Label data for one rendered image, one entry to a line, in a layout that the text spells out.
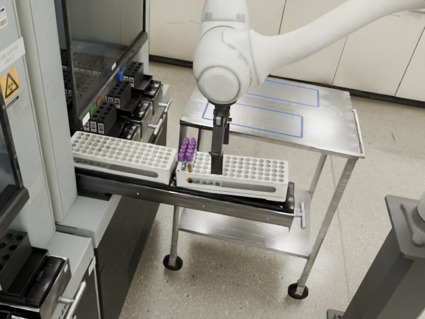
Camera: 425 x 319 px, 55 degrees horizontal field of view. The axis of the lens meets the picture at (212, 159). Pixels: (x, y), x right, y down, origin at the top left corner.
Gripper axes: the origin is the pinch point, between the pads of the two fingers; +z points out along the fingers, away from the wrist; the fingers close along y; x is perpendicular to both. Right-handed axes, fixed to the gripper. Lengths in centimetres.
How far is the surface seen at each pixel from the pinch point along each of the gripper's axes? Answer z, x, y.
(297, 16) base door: 35, -29, 229
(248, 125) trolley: 9.7, -5.9, 30.9
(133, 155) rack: 2.7, 24.0, -0.9
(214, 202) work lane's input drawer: 11.2, 0.3, -6.6
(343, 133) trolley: 13, -38, 37
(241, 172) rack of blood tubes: 4.4, -6.0, -1.2
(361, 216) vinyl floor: 98, -71, 88
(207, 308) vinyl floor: 91, 5, 12
